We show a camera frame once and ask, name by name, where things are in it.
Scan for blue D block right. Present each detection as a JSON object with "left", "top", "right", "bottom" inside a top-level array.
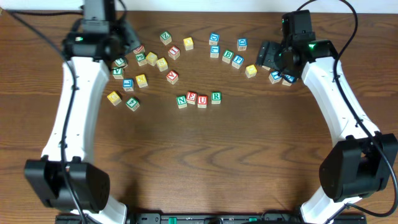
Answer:
[{"left": 237, "top": 38, "right": 248, "bottom": 51}]

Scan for blue d block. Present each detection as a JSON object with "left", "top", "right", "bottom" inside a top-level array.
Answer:
[
  {"left": 237, "top": 38, "right": 248, "bottom": 51},
  {"left": 209, "top": 32, "right": 220, "bottom": 45}
]

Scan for plain yellow block centre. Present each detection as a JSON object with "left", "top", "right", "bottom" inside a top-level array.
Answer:
[{"left": 245, "top": 65, "right": 257, "bottom": 78}]

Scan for blue L block left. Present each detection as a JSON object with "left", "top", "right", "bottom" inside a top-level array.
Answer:
[{"left": 123, "top": 78, "right": 134, "bottom": 91}]

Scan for green R block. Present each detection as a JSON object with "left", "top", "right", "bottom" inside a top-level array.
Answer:
[{"left": 211, "top": 91, "right": 222, "bottom": 105}]

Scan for blue 5 block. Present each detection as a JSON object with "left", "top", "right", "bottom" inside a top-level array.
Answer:
[{"left": 282, "top": 75, "right": 296, "bottom": 86}]

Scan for red u block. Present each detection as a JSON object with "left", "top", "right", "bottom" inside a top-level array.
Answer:
[
  {"left": 133, "top": 44, "right": 146, "bottom": 55},
  {"left": 197, "top": 95, "right": 208, "bottom": 108}
]

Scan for red I block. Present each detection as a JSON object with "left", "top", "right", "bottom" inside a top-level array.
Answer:
[{"left": 168, "top": 46, "right": 180, "bottom": 60}]

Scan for yellow C block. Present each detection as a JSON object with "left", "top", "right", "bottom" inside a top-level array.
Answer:
[{"left": 146, "top": 52, "right": 158, "bottom": 67}]

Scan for red A block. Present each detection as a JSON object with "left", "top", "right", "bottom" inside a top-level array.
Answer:
[{"left": 166, "top": 70, "right": 178, "bottom": 85}]

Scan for blue L block centre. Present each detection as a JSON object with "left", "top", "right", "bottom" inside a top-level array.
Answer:
[{"left": 210, "top": 45, "right": 220, "bottom": 58}]

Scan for yellow O block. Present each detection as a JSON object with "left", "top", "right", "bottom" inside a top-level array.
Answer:
[{"left": 183, "top": 37, "right": 194, "bottom": 51}]

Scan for blue l block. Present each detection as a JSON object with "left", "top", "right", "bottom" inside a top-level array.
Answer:
[
  {"left": 210, "top": 45, "right": 220, "bottom": 58},
  {"left": 123, "top": 78, "right": 134, "bottom": 91}
]

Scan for yellow K block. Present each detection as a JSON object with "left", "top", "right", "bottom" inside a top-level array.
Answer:
[{"left": 136, "top": 74, "right": 148, "bottom": 88}]

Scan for green N block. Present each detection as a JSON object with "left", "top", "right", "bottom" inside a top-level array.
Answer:
[{"left": 176, "top": 95, "right": 188, "bottom": 109}]

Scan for yellow block far left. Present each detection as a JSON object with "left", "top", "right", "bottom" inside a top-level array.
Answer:
[{"left": 107, "top": 91, "right": 122, "bottom": 106}]

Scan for yellow s block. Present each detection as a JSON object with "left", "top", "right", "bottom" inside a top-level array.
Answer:
[
  {"left": 262, "top": 65, "right": 271, "bottom": 71},
  {"left": 156, "top": 57, "right": 169, "bottom": 72}
]

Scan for red E block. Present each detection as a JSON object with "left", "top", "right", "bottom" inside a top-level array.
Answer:
[{"left": 186, "top": 91, "right": 197, "bottom": 105}]

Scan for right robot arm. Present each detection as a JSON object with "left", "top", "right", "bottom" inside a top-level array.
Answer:
[{"left": 256, "top": 10, "right": 397, "bottom": 223}]

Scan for blue P block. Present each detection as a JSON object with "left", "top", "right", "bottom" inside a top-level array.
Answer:
[{"left": 232, "top": 55, "right": 244, "bottom": 69}]

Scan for green Z block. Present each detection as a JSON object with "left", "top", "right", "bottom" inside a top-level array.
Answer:
[{"left": 160, "top": 31, "right": 172, "bottom": 45}]

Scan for green 4 block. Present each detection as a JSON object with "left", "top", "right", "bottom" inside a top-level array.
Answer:
[{"left": 126, "top": 97, "right": 140, "bottom": 111}]

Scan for blue D block top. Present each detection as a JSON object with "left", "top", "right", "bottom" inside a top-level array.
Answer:
[{"left": 209, "top": 32, "right": 220, "bottom": 45}]

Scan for blue T block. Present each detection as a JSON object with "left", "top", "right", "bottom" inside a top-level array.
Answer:
[{"left": 269, "top": 71, "right": 282, "bottom": 84}]

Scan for green J block left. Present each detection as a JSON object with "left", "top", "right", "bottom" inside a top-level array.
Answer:
[{"left": 136, "top": 53, "right": 147, "bottom": 66}]

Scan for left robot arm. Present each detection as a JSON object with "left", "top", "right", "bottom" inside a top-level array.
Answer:
[{"left": 24, "top": 0, "right": 140, "bottom": 223}]

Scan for green B block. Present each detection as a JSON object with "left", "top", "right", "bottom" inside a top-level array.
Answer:
[{"left": 222, "top": 50, "right": 234, "bottom": 63}]

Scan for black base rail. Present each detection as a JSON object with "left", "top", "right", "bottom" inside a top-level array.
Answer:
[{"left": 55, "top": 212, "right": 367, "bottom": 224}]

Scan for green V block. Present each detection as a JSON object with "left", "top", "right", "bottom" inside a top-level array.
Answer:
[{"left": 112, "top": 68, "right": 124, "bottom": 80}]

